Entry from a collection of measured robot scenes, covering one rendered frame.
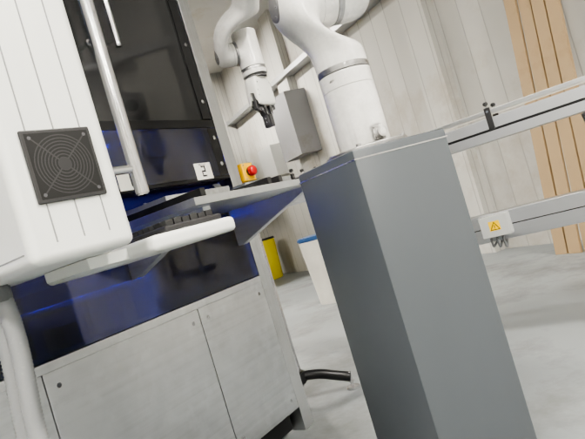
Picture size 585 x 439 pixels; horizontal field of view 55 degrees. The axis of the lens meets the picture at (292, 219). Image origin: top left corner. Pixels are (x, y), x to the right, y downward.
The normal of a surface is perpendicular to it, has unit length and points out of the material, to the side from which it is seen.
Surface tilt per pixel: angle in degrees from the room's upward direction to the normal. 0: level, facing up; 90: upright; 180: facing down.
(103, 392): 90
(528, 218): 90
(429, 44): 90
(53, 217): 90
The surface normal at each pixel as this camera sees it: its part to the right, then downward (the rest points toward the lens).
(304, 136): 0.43, -0.13
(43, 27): 0.72, -0.22
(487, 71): -0.86, 0.26
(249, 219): -0.54, 0.15
